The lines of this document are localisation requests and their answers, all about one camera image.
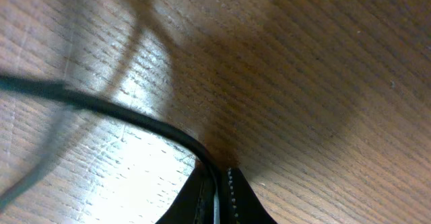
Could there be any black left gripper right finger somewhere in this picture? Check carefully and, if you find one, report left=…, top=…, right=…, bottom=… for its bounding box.
left=221, top=167, right=277, bottom=224

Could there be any black usb cable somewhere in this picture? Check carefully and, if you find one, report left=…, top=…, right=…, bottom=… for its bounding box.
left=0, top=0, right=223, bottom=224

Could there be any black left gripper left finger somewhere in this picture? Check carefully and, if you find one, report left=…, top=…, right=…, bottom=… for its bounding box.
left=156, top=166, right=216, bottom=224

